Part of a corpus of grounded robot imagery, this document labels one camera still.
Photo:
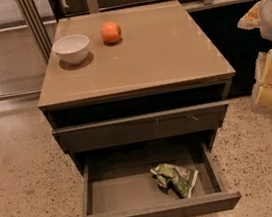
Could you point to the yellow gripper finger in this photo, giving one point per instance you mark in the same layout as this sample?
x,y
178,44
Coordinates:
x,y
251,19
263,95

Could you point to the green jalapeno chip bag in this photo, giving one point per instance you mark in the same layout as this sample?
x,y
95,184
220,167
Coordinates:
x,y
182,179

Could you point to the grey drawer cabinet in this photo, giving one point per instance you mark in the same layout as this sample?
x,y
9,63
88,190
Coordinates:
x,y
162,61

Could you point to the orange fruit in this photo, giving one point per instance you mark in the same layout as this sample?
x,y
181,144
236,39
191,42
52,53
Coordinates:
x,y
110,32

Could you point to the white ceramic bowl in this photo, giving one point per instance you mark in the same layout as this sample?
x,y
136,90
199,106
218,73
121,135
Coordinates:
x,y
72,49

